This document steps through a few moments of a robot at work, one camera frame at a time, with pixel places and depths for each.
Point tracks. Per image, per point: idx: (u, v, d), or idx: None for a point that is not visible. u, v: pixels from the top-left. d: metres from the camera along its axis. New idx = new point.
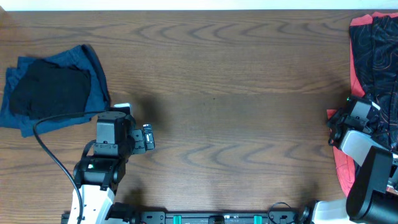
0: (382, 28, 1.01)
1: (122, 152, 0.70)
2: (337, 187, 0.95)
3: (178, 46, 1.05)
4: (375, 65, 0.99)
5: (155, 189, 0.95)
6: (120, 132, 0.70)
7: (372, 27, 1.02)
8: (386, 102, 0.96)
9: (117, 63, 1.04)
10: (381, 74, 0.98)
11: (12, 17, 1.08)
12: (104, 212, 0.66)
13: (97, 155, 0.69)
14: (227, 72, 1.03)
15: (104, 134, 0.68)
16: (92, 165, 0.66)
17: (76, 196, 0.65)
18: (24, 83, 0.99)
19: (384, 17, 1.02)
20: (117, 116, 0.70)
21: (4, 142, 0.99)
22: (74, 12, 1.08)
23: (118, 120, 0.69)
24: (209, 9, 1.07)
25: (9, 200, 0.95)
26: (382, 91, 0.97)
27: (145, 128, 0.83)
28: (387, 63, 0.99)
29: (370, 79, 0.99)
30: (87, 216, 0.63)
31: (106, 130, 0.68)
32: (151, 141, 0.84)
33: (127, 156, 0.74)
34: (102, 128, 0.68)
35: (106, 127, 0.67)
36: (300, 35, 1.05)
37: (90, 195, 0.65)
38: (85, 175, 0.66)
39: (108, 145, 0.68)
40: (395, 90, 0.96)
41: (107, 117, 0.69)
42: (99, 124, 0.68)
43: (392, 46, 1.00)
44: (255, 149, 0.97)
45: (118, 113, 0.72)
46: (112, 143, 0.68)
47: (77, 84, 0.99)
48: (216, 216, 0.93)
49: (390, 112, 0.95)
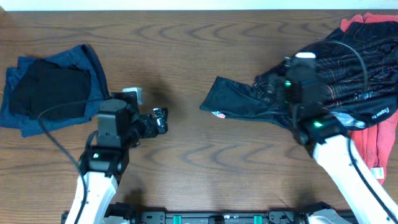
0: (361, 31, 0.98)
1: (124, 143, 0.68)
2: (336, 186, 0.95)
3: (177, 46, 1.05)
4: (347, 62, 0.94)
5: (155, 189, 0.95)
6: (122, 123, 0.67)
7: (351, 29, 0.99)
8: (346, 94, 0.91)
9: (117, 63, 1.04)
10: (353, 71, 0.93)
11: (12, 18, 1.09)
12: (108, 198, 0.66)
13: (100, 145, 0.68)
14: (227, 72, 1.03)
15: (107, 126, 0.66)
16: (97, 155, 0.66)
17: (80, 182, 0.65)
18: (25, 82, 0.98)
19: (354, 22, 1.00)
20: (117, 107, 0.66)
21: (5, 142, 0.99)
22: (75, 11, 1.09)
23: (119, 111, 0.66)
24: (209, 9, 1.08)
25: (9, 200, 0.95)
26: (351, 86, 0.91)
27: (157, 112, 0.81)
28: (362, 61, 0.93)
29: (343, 75, 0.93)
30: (90, 203, 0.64)
31: (107, 122, 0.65)
32: (162, 126, 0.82)
33: (131, 146, 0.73)
34: (103, 121, 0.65)
35: (109, 119, 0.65)
36: (300, 35, 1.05)
37: (95, 182, 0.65)
38: (89, 163, 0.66)
39: (111, 136, 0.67)
40: (367, 86, 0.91)
41: (106, 109, 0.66)
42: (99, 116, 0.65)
43: (371, 46, 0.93)
44: (254, 149, 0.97)
45: (119, 102, 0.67)
46: (115, 134, 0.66)
47: (77, 84, 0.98)
48: (216, 216, 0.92)
49: (343, 101, 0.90)
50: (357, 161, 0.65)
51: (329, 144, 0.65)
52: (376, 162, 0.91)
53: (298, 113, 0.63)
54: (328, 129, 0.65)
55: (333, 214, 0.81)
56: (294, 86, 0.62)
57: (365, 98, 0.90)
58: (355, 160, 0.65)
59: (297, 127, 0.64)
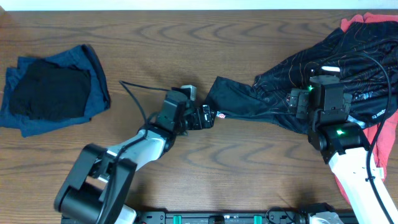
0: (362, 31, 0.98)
1: (175, 128, 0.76)
2: (336, 187, 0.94)
3: (177, 46, 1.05)
4: (347, 61, 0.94)
5: (155, 189, 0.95)
6: (180, 113, 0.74)
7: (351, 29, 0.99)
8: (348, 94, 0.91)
9: (117, 63, 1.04)
10: (353, 71, 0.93)
11: (12, 18, 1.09)
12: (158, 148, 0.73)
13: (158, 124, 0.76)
14: (227, 72, 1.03)
15: (166, 112, 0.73)
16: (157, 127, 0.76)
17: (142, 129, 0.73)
18: (23, 82, 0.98)
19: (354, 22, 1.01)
20: (181, 99, 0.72)
21: (5, 142, 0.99)
22: (74, 11, 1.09)
23: (181, 104, 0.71)
24: (209, 9, 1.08)
25: (10, 200, 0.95)
26: (352, 86, 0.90)
27: (204, 108, 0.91)
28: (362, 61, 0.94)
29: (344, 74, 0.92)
30: (143, 142, 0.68)
31: (168, 109, 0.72)
32: (208, 121, 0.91)
33: (178, 132, 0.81)
34: (166, 106, 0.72)
35: (170, 107, 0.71)
36: (301, 35, 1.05)
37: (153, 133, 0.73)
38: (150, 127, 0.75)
39: (167, 121, 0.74)
40: (368, 86, 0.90)
41: (170, 98, 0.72)
42: (165, 101, 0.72)
43: (372, 46, 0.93)
44: (255, 149, 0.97)
45: (181, 96, 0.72)
46: (171, 120, 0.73)
47: (77, 83, 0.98)
48: (216, 216, 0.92)
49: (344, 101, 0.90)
50: (374, 177, 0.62)
51: (347, 154, 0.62)
52: (376, 162, 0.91)
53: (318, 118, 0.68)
54: (351, 138, 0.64)
55: (336, 219, 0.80)
56: (318, 89, 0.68)
57: (364, 98, 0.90)
58: (372, 176, 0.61)
59: (318, 133, 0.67)
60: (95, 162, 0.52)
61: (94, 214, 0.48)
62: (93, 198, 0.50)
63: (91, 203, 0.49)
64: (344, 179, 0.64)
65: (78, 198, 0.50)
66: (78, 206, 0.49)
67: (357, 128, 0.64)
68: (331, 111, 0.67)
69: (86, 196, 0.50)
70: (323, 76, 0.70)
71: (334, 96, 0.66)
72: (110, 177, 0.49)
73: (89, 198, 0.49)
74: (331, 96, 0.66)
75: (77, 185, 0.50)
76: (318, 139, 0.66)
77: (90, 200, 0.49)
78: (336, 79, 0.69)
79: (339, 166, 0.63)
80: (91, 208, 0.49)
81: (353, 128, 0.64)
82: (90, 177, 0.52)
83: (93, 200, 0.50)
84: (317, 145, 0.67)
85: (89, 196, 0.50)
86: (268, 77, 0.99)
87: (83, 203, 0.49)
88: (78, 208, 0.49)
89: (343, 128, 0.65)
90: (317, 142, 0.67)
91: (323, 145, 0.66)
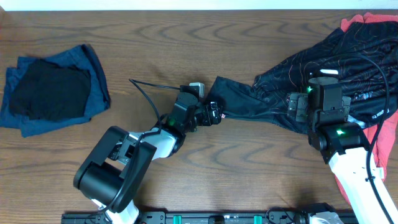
0: (362, 31, 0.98)
1: (185, 128, 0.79)
2: (336, 187, 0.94)
3: (177, 46, 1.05)
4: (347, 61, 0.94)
5: (155, 189, 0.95)
6: (189, 115, 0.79)
7: (351, 30, 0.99)
8: (348, 93, 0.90)
9: (117, 63, 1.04)
10: (353, 70, 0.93)
11: (12, 18, 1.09)
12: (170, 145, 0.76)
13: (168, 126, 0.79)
14: (227, 72, 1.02)
15: (176, 114, 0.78)
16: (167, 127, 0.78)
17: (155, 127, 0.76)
18: (23, 82, 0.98)
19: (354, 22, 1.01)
20: (191, 102, 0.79)
21: (5, 142, 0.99)
22: (74, 11, 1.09)
23: (191, 107, 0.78)
24: (209, 9, 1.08)
25: (10, 200, 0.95)
26: (352, 86, 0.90)
27: (212, 104, 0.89)
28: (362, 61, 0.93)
29: (344, 75, 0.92)
30: (159, 135, 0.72)
31: (179, 112, 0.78)
32: (216, 117, 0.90)
33: (188, 130, 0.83)
34: (177, 108, 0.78)
35: (181, 109, 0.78)
36: (300, 35, 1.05)
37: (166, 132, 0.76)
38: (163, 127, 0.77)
39: (176, 124, 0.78)
40: (367, 86, 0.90)
41: (181, 100, 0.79)
42: (176, 104, 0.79)
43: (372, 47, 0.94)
44: (255, 149, 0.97)
45: (192, 98, 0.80)
46: (180, 123, 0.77)
47: (77, 84, 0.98)
48: (216, 216, 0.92)
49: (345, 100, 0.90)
50: (374, 177, 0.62)
51: (347, 154, 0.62)
52: (376, 162, 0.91)
53: (318, 119, 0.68)
54: (351, 139, 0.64)
55: (336, 219, 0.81)
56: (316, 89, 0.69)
57: (364, 98, 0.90)
58: (372, 176, 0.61)
59: (318, 133, 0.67)
60: (117, 143, 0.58)
61: (112, 191, 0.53)
62: (111, 177, 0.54)
63: (110, 182, 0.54)
64: (344, 178, 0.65)
65: (97, 177, 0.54)
66: (97, 183, 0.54)
67: (357, 128, 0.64)
68: (331, 112, 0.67)
69: (104, 174, 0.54)
70: (322, 78, 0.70)
71: (333, 97, 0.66)
72: (132, 157, 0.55)
73: (108, 177, 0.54)
74: (329, 97, 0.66)
75: (99, 161, 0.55)
76: (318, 139, 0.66)
77: (108, 178, 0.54)
78: (336, 80, 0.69)
79: (339, 167, 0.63)
80: (109, 185, 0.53)
81: (353, 128, 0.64)
82: (110, 158, 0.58)
83: (111, 178, 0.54)
84: (317, 145, 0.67)
85: (107, 175, 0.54)
86: (268, 77, 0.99)
87: (102, 180, 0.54)
88: (97, 185, 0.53)
89: (344, 129, 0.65)
90: (317, 142, 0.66)
91: (322, 146, 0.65)
